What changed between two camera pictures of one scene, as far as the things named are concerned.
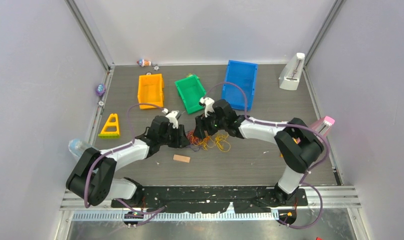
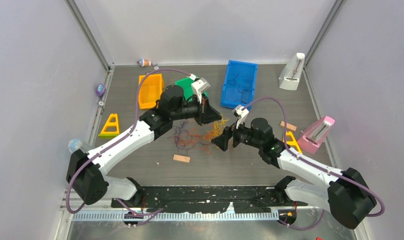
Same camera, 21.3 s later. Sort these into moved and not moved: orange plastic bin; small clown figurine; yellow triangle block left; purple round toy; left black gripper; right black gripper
Moved: right black gripper; left black gripper
Not moved: purple round toy; orange plastic bin; small clown figurine; yellow triangle block left
